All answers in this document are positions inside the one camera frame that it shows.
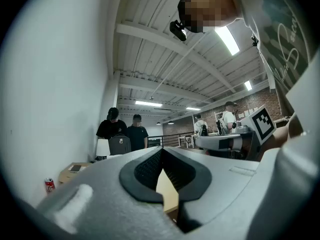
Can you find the person's printed t-shirt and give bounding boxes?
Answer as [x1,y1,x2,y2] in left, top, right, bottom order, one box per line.
[224,0,316,120]

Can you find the brown cardboard box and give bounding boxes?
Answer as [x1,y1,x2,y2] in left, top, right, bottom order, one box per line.
[58,161,94,185]

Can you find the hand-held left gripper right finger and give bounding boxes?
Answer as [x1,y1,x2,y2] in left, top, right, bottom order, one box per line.
[162,145,261,234]

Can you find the white table lamp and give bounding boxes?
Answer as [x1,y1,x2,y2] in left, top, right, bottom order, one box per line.
[96,138,111,160]

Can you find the black metal railing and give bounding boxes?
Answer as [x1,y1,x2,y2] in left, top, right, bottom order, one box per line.
[147,131,195,149]

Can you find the person's head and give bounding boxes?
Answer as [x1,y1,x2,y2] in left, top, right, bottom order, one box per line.
[177,0,245,34]

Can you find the red soda can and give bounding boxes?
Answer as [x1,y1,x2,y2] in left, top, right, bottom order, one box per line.
[44,177,56,194]

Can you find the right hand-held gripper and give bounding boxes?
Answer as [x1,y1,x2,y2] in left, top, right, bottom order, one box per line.
[194,104,278,161]

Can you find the white shelf rack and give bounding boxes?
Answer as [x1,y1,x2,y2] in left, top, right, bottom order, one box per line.
[213,110,226,135]

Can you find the black head camera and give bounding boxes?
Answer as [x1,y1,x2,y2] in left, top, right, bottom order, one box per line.
[169,19,188,42]

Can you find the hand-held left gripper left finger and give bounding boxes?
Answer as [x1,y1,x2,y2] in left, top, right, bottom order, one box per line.
[36,145,185,240]

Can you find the grey backpack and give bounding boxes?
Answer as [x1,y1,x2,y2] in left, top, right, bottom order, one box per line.
[108,133,132,156]

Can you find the person's right forearm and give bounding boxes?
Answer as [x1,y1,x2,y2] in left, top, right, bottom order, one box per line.
[259,112,305,160]

